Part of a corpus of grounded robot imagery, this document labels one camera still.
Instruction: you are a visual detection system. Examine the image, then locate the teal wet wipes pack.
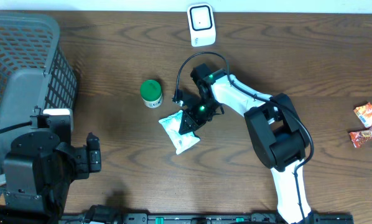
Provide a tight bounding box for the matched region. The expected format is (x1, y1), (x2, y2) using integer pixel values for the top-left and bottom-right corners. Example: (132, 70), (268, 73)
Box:
(159, 110), (200, 155)

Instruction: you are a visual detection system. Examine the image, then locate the grey plastic mesh basket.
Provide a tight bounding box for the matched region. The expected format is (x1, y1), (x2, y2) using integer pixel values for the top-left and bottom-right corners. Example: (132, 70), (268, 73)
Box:
(0, 10), (78, 186)

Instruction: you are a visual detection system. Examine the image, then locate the white barcode scanner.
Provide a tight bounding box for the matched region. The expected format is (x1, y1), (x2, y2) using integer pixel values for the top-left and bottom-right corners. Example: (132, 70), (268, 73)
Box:
(187, 3), (216, 47)

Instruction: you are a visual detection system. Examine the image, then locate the green lid white jar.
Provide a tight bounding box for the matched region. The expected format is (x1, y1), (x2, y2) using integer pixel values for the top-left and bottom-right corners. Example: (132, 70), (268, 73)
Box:
(140, 80), (163, 108)

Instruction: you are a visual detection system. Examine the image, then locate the orange red candy bar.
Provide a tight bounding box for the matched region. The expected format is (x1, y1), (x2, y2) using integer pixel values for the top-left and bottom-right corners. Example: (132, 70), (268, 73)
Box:
(349, 126), (372, 148)

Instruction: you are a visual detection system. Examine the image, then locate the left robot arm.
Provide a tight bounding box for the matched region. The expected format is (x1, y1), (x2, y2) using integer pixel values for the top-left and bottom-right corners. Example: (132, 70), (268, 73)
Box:
(0, 131), (101, 223)

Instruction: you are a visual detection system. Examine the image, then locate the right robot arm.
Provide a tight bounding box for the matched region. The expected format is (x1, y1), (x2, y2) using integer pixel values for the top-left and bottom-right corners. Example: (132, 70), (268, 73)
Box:
(173, 64), (314, 223)

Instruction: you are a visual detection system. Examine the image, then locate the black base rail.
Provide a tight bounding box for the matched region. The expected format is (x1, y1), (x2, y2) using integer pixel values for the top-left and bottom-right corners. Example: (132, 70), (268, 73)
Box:
(58, 205), (355, 224)

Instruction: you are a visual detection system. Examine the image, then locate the orange tissue pack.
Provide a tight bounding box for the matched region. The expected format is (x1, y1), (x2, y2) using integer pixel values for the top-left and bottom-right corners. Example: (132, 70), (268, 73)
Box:
(353, 103), (372, 128)

